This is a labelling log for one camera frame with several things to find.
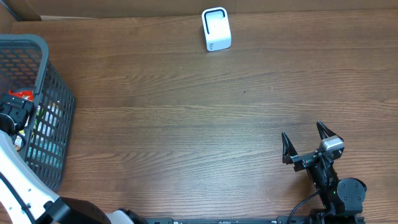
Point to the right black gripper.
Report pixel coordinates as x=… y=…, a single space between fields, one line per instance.
x=290 y=152

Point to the orange spaghetti packet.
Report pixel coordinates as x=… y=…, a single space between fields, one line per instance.
x=25 y=94

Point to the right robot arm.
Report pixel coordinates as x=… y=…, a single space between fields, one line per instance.
x=342 y=199

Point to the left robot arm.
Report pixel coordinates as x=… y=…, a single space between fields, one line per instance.
x=26 y=198

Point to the white tube gold cap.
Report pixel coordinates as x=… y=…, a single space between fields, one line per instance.
x=51 y=120

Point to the green snack pouch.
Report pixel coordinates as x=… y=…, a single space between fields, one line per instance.
x=39 y=117

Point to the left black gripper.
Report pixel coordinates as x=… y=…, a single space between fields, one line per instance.
x=14 y=112

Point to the teal wipes packet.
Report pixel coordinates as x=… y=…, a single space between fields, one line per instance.
x=44 y=151

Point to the white barcode scanner stand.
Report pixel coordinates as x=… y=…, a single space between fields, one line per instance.
x=216 y=29

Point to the grey plastic mesh basket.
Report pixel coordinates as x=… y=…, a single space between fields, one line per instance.
x=37 y=106

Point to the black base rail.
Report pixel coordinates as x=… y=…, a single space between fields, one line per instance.
x=248 y=221

